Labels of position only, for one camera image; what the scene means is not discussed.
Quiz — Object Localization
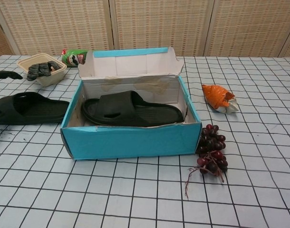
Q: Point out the black rubber slipper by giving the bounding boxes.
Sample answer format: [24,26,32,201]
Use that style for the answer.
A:
[0,92,70,125]
[82,90,185,127]

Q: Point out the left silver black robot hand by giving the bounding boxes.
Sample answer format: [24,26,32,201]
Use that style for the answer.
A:
[0,68,24,81]

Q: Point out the dark red grape bunch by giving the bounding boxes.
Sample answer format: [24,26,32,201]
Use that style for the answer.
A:
[184,123,228,200]

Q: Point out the beige paper food container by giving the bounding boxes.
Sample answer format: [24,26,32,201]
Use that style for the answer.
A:
[17,53,67,86]

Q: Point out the blue checked tablecloth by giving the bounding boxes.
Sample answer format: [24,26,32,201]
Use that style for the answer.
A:
[0,54,290,228]

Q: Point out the woven bamboo folding screen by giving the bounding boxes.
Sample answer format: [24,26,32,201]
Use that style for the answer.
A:
[0,0,290,57]

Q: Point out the green chips can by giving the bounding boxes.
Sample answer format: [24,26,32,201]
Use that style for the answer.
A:
[61,48,88,68]

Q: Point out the orange crumpled snack bag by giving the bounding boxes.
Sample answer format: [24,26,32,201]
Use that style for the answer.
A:
[202,84,238,114]

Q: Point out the grey knitted gloves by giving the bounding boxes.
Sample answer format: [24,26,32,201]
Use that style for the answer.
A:
[26,60,62,81]

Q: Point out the blue cardboard shoe box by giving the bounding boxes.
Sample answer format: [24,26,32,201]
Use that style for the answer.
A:
[60,46,202,162]

